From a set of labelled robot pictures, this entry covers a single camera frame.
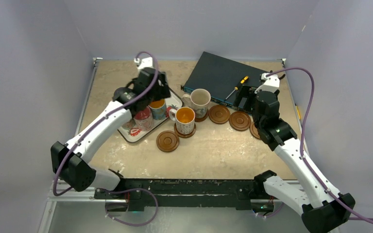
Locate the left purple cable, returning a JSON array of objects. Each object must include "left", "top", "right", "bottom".
[{"left": 52, "top": 51, "right": 160, "bottom": 227}]

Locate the pink inside dark mug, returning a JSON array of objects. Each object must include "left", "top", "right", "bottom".
[{"left": 134, "top": 107, "right": 153, "bottom": 131}]

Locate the aluminium frame rail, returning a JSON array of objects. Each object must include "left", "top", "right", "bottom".
[{"left": 47, "top": 186, "right": 126, "bottom": 203}]

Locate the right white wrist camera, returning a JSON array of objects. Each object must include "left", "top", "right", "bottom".
[{"left": 254, "top": 73, "right": 280, "bottom": 94}]

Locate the wooden coaster four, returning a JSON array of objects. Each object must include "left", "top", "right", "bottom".
[{"left": 250, "top": 122, "right": 261, "bottom": 140}]

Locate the white floral mug orange inside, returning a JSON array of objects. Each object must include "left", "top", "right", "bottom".
[{"left": 168, "top": 107, "right": 195, "bottom": 135}]

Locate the yellow black screwdriver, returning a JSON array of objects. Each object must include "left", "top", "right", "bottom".
[{"left": 224, "top": 76, "right": 249, "bottom": 100}]

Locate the beige cream mug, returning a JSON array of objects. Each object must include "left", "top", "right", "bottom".
[{"left": 122, "top": 118, "right": 136, "bottom": 130}]

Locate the blue mug orange inside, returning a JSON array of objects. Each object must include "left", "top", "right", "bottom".
[{"left": 149, "top": 99, "right": 167, "bottom": 120}]

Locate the wooden coaster six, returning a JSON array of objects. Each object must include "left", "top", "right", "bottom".
[{"left": 156, "top": 131, "right": 179, "bottom": 152}]

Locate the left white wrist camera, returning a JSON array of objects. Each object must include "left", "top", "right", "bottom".
[{"left": 134, "top": 57, "right": 154, "bottom": 71}]

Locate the dark blue network switch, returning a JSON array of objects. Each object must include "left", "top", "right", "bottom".
[{"left": 181, "top": 51, "right": 266, "bottom": 111}]

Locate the wooden coaster two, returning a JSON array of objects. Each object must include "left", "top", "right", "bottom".
[{"left": 209, "top": 105, "right": 230, "bottom": 124}]

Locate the wooden coaster one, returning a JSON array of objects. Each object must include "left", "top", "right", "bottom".
[{"left": 195, "top": 110, "right": 209, "bottom": 122}]

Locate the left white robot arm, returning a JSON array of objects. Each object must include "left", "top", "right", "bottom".
[{"left": 50, "top": 67, "right": 171, "bottom": 199}]

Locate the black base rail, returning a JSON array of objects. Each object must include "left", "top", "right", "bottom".
[{"left": 95, "top": 178, "right": 280, "bottom": 213}]

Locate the wooden coaster five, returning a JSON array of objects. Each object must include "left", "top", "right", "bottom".
[{"left": 174, "top": 123, "right": 196, "bottom": 138}]

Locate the white strawberry tray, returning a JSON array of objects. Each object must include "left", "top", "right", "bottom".
[{"left": 118, "top": 90, "right": 184, "bottom": 143}]

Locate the wooden coaster three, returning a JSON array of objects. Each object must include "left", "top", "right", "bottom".
[{"left": 229, "top": 111, "right": 252, "bottom": 131}]

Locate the cream white mug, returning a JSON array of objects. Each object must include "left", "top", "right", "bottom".
[{"left": 182, "top": 88, "right": 211, "bottom": 118}]

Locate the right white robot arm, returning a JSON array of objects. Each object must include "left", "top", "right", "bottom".
[{"left": 233, "top": 85, "right": 356, "bottom": 233}]

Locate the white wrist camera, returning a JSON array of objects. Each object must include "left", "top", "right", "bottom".
[
  {"left": 134, "top": 57, "right": 154, "bottom": 71},
  {"left": 254, "top": 73, "right": 280, "bottom": 94}
]

